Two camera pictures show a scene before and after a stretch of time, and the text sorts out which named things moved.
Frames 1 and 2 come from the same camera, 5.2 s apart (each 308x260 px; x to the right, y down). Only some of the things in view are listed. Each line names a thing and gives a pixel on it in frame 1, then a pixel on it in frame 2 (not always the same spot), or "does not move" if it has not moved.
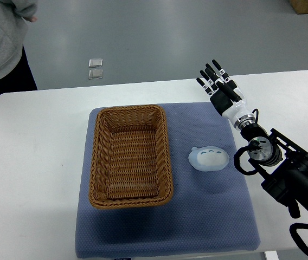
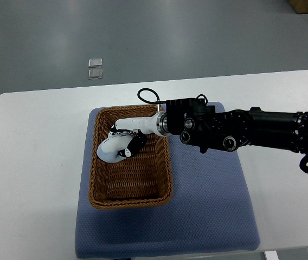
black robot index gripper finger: (222, 71) → (115, 131)
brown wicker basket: (130, 163) does not move
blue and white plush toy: (208, 158) → (108, 149)
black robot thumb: (229, 91) → (135, 145)
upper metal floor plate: (95, 63) does not move
